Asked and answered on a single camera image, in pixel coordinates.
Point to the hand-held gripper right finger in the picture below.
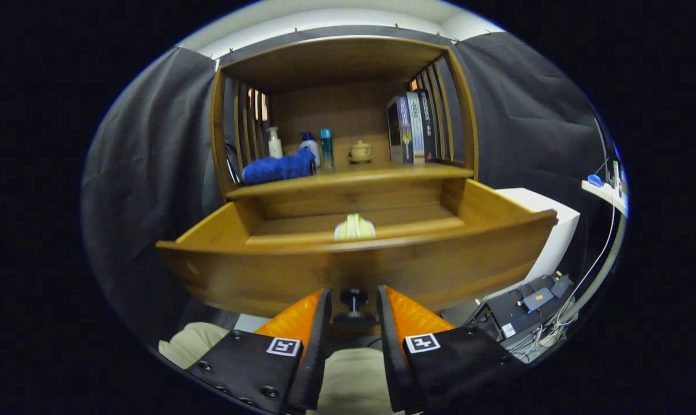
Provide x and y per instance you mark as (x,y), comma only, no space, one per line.
(389,357)

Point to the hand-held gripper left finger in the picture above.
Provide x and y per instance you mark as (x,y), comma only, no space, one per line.
(319,351)

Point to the wooden drawer with black knob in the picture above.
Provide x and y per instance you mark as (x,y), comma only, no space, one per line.
(267,276)

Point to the wooden cabinet countertop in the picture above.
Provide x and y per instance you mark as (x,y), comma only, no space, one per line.
(371,174)

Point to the wooden cabinet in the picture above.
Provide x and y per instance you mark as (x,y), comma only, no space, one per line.
(336,115)

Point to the person's beige trouser leg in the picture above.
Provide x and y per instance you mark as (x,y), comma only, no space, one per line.
(353,380)
(192,343)

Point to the black electronics box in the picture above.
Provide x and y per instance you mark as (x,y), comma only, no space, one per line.
(515,314)

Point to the blue towel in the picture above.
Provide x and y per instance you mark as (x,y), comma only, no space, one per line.
(275,169)

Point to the white lotion bottle blue cap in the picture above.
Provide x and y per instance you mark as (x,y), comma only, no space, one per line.
(311,151)

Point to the teal bottle blue cap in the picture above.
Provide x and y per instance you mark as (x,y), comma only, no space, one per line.
(326,150)

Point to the white box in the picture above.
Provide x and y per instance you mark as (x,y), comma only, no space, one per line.
(555,242)

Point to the beige lidded tea cup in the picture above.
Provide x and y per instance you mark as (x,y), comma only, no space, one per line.
(360,153)

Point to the white pump bottle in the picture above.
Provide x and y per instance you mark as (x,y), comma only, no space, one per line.
(274,148)

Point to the book with blue spine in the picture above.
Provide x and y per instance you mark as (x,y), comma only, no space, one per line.
(401,129)

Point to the book with pale spine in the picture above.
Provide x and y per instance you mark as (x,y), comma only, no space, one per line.
(416,127)

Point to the book with black spine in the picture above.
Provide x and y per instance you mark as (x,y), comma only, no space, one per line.
(428,124)

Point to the black backdrop cloth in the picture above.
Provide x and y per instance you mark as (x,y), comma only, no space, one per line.
(151,144)

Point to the white side desk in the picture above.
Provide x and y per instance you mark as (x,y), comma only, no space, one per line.
(598,192)

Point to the small blue object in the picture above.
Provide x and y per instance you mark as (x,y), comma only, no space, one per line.
(595,181)

